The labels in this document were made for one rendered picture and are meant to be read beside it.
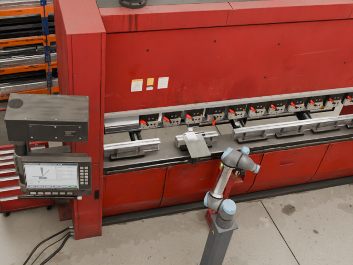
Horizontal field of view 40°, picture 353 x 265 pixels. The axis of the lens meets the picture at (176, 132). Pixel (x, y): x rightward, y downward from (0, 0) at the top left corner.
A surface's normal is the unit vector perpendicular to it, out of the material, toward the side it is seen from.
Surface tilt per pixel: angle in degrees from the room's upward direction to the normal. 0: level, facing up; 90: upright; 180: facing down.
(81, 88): 90
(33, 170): 90
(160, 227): 0
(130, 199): 90
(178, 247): 0
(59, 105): 0
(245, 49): 90
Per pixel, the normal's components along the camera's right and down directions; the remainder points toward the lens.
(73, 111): 0.12, -0.71
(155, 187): 0.28, 0.69
